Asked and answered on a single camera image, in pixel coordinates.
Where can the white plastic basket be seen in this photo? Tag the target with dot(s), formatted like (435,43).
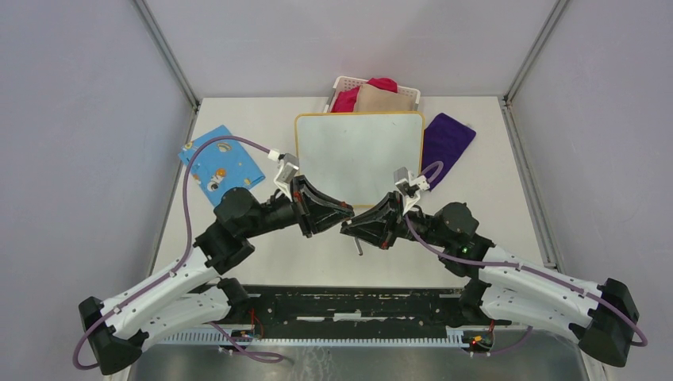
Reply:
(410,92)

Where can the white slotted cable duct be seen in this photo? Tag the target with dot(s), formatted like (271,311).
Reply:
(210,336)

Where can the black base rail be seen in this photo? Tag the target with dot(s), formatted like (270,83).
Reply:
(286,312)

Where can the beige folded cloth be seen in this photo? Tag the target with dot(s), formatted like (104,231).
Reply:
(374,100)

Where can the yellow framed whiteboard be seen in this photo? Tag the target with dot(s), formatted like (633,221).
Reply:
(353,156)

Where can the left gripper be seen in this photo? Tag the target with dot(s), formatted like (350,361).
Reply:
(341,209)

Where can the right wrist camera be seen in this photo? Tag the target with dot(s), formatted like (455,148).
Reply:
(411,187)

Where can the purple cloth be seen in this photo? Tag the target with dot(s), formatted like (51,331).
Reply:
(444,142)

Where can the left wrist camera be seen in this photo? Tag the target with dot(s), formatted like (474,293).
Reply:
(288,168)

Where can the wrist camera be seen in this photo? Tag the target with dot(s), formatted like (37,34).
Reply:
(288,168)
(411,187)

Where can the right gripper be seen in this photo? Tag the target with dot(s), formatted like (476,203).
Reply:
(367,227)

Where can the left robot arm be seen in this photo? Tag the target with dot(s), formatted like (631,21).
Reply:
(193,290)

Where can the blue cartoon print cloth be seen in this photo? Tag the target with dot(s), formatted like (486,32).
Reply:
(223,165)

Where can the pink red cloth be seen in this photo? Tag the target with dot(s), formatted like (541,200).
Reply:
(347,89)

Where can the brown capped whiteboard marker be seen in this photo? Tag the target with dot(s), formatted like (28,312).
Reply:
(358,247)

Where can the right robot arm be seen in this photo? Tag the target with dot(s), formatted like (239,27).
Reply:
(600,318)

